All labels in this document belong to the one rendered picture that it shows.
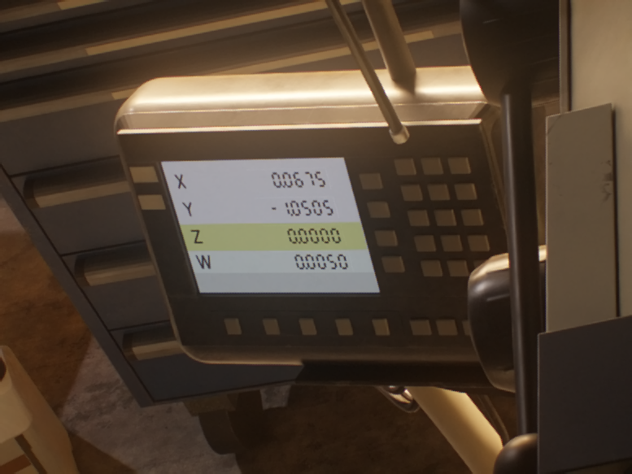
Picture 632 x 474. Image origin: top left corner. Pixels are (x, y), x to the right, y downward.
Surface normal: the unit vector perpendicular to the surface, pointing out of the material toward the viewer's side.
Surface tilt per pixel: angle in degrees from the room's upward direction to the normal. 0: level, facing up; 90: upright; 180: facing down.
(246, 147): 71
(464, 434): 52
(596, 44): 45
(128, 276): 90
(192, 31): 90
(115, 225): 90
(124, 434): 0
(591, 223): 0
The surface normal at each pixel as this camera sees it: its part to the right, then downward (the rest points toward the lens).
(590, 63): -0.91, -0.31
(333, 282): -0.39, 0.51
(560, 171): -0.36, -0.65
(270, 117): -0.42, -0.43
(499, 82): -0.12, 0.60
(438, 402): -0.17, 0.17
